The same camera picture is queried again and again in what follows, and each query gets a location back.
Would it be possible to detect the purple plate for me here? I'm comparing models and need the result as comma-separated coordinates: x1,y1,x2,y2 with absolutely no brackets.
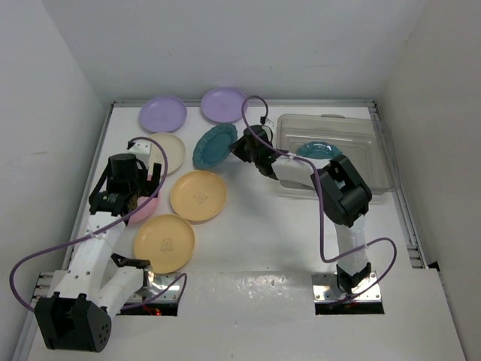
200,87,247,123
138,96,187,133

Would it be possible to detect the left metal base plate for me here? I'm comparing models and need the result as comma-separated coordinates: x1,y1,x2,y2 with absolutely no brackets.
126,272,185,305

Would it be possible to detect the teal scalloped plate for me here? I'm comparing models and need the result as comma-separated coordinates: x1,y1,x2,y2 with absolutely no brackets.
192,123,237,170
295,141,343,159

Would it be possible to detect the metal base plate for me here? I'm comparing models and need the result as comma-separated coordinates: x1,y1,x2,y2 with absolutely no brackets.
126,272,185,305
311,272,382,305

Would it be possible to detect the yellow plate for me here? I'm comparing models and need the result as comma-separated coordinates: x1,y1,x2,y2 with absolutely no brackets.
170,170,228,222
133,214,195,274

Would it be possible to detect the cream plate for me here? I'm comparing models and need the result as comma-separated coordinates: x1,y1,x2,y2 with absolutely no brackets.
148,132,186,175

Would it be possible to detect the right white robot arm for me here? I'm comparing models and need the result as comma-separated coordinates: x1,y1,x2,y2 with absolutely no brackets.
228,126,372,295

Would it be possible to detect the pink plate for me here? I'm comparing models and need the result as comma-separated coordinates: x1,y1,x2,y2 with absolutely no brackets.
126,193,160,226

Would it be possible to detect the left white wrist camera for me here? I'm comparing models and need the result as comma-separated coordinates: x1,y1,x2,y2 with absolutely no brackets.
127,140,152,168

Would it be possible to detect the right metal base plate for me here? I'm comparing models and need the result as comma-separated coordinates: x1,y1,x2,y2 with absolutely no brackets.
311,272,382,305

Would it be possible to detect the near yellow plate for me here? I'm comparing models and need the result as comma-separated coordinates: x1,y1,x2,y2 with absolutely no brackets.
133,214,195,274

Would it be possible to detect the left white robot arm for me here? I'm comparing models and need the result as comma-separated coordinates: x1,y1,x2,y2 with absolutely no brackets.
35,153,165,353

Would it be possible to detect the left purple plate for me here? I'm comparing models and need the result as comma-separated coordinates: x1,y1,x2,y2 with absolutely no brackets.
138,96,187,133

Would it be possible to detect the right purple plate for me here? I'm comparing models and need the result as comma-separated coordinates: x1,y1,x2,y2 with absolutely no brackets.
200,87,247,123

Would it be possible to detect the clear plastic bin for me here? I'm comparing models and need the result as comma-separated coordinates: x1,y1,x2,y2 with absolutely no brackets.
276,114,400,196

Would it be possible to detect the far yellow plate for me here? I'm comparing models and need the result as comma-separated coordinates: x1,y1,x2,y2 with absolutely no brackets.
170,170,228,222

